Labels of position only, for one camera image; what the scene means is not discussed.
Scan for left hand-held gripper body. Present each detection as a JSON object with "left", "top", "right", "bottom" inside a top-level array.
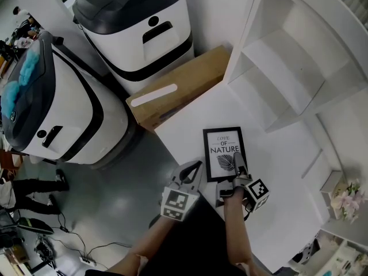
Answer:
[{"left": 160, "top": 185, "right": 200, "bottom": 221}]

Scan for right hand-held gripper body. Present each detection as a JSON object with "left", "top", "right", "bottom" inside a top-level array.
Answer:
[{"left": 216, "top": 175, "right": 271, "bottom": 213}]

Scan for black framed nature print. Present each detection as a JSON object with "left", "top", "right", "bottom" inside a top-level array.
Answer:
[{"left": 202, "top": 126, "right": 250, "bottom": 183}]

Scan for person's left forearm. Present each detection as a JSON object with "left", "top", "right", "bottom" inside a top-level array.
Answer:
[{"left": 126, "top": 218, "right": 187, "bottom": 270}]

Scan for person's right forearm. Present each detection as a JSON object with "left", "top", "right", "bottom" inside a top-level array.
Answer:
[{"left": 223, "top": 195, "right": 255, "bottom": 266}]

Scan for white desk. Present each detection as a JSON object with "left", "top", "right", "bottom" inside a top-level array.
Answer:
[{"left": 154, "top": 80, "right": 344, "bottom": 273}]

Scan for person's black clothing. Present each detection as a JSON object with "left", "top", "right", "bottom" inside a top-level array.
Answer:
[{"left": 86, "top": 195, "right": 277, "bottom": 276}]

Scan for small white drawer box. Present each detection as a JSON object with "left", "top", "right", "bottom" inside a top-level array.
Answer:
[{"left": 320, "top": 170, "right": 346, "bottom": 220}]

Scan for pink flowers in cream pot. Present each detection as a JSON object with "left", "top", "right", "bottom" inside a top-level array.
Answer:
[{"left": 330, "top": 179, "right": 362, "bottom": 221}]

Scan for brown cardboard box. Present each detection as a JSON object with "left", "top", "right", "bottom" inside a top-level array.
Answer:
[{"left": 125, "top": 45, "right": 232, "bottom": 133}]

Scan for white ornate cabinet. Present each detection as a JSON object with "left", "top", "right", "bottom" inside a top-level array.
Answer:
[{"left": 316, "top": 228, "right": 368, "bottom": 276}]

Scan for white and black service robot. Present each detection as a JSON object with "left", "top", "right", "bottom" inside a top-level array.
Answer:
[
  {"left": 71, "top": 0, "right": 194, "bottom": 96},
  {"left": 0, "top": 30, "right": 144, "bottom": 171}
]

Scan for white shelf unit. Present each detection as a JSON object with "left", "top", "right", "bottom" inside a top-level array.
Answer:
[{"left": 223, "top": 0, "right": 368, "bottom": 232}]

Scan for black round case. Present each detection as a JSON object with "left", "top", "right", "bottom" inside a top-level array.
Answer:
[{"left": 16, "top": 217, "right": 55, "bottom": 236}]

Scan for brown wooden table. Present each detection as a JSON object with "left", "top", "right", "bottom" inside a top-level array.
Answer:
[{"left": 0, "top": 149, "right": 24, "bottom": 171}]

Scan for blue fluffy cloth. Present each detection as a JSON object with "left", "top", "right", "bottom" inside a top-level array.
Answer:
[
  {"left": 18, "top": 50, "right": 40, "bottom": 86},
  {"left": 0, "top": 82, "right": 21, "bottom": 120}
]

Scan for black device with cables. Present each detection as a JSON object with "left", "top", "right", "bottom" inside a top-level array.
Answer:
[{"left": 33, "top": 236, "right": 56, "bottom": 263}]

